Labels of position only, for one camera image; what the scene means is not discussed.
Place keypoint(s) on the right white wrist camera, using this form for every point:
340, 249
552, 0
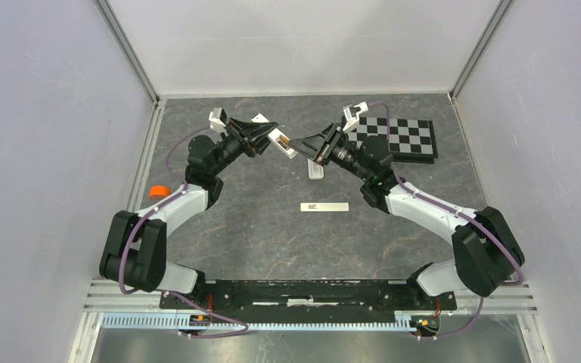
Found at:
352, 115

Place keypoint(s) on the long white plastic bar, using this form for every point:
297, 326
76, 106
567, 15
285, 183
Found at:
273, 136

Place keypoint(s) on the orange tape roll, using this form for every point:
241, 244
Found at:
159, 192

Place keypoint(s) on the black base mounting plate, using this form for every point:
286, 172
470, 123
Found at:
317, 301

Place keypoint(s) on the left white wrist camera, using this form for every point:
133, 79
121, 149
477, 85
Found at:
217, 119

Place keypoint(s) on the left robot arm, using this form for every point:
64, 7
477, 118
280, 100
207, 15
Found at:
134, 253

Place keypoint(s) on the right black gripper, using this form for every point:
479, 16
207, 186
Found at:
315, 146

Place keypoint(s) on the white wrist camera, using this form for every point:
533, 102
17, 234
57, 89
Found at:
352, 115
217, 119

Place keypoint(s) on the black white chessboard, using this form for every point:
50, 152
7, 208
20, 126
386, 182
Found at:
409, 140

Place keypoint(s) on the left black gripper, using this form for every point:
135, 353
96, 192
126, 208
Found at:
248, 134

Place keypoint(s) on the slotted cable duct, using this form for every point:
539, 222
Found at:
187, 322

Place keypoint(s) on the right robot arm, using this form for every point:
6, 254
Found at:
486, 254

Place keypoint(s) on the white bar lid strip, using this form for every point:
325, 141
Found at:
325, 207

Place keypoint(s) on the white remote control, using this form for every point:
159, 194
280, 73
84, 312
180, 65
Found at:
315, 171

